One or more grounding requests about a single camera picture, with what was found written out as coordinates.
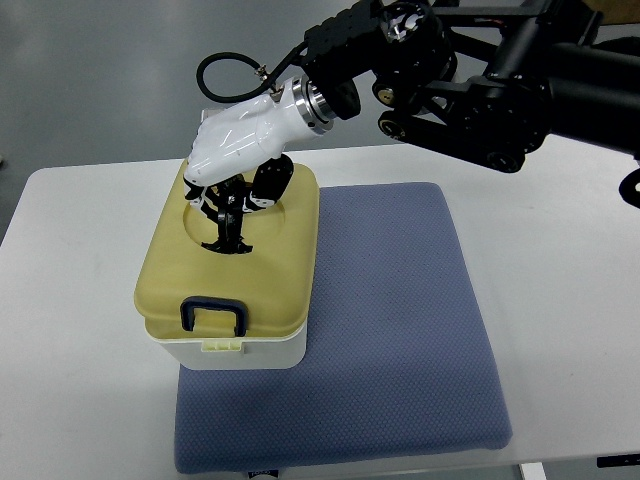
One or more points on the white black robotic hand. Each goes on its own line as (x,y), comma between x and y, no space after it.
(245,136)

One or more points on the black lid carry handle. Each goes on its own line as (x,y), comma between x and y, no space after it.
(228,216)

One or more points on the yellow storage box lid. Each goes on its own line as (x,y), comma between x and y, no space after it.
(273,281)

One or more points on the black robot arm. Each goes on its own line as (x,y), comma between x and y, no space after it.
(485,85)

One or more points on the white storage box base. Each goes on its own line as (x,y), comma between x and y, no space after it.
(226,353)

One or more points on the brown cardboard box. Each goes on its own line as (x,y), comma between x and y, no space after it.
(619,12)

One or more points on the upper metal floor plate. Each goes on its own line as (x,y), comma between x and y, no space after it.
(209,112)

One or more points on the blue fabric mat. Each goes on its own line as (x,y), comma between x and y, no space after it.
(398,362)

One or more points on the black label under table edge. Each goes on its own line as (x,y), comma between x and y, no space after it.
(615,461)

